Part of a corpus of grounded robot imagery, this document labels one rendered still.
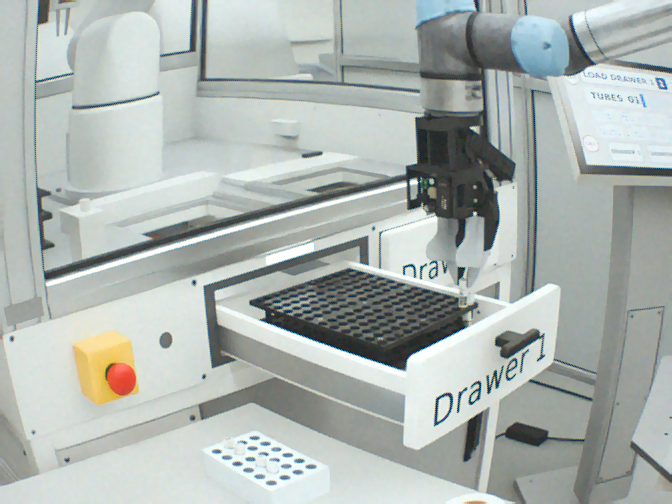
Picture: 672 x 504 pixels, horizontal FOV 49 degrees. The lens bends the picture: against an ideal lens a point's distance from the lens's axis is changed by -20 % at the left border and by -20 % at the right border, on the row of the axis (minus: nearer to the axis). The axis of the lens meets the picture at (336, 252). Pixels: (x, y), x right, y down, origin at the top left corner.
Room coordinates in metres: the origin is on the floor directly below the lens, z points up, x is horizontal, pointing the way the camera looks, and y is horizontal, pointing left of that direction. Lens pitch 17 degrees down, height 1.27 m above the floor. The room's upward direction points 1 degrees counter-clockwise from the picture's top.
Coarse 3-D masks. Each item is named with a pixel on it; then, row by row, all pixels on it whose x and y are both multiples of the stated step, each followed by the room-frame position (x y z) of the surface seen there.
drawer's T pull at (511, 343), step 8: (496, 336) 0.87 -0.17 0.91; (504, 336) 0.87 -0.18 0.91; (512, 336) 0.87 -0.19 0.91; (520, 336) 0.86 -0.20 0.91; (528, 336) 0.86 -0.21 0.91; (536, 336) 0.88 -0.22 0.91; (496, 344) 0.87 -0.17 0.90; (504, 344) 0.86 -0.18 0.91; (512, 344) 0.84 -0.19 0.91; (520, 344) 0.85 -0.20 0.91; (528, 344) 0.86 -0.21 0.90; (504, 352) 0.83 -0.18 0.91; (512, 352) 0.84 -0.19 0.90
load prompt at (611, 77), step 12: (588, 72) 1.70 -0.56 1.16; (600, 72) 1.71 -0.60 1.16; (612, 72) 1.72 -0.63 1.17; (624, 72) 1.72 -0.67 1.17; (636, 72) 1.73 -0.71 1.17; (600, 84) 1.69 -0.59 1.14; (612, 84) 1.69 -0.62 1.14; (624, 84) 1.70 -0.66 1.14; (636, 84) 1.70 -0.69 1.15; (648, 84) 1.71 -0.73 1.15; (660, 84) 1.71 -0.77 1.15
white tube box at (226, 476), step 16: (256, 432) 0.87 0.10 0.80; (208, 448) 0.83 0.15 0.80; (224, 448) 0.83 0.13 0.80; (256, 448) 0.84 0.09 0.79; (272, 448) 0.84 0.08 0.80; (288, 448) 0.83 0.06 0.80; (208, 464) 0.81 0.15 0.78; (224, 464) 0.79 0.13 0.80; (240, 464) 0.80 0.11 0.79; (288, 464) 0.80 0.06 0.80; (304, 464) 0.80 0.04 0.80; (320, 464) 0.80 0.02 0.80; (224, 480) 0.79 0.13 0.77; (240, 480) 0.77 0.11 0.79; (256, 480) 0.76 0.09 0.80; (272, 480) 0.76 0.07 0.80; (288, 480) 0.76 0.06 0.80; (304, 480) 0.76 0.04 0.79; (320, 480) 0.78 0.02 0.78; (240, 496) 0.77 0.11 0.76; (256, 496) 0.75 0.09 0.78; (272, 496) 0.73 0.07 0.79; (288, 496) 0.75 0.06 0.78; (304, 496) 0.76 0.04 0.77
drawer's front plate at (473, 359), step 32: (544, 288) 0.97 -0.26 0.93; (512, 320) 0.90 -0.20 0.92; (544, 320) 0.96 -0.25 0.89; (448, 352) 0.81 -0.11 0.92; (480, 352) 0.85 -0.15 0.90; (544, 352) 0.96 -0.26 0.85; (416, 384) 0.78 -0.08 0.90; (448, 384) 0.82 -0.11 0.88; (512, 384) 0.91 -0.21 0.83; (416, 416) 0.78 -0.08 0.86; (448, 416) 0.82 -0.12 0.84; (416, 448) 0.78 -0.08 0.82
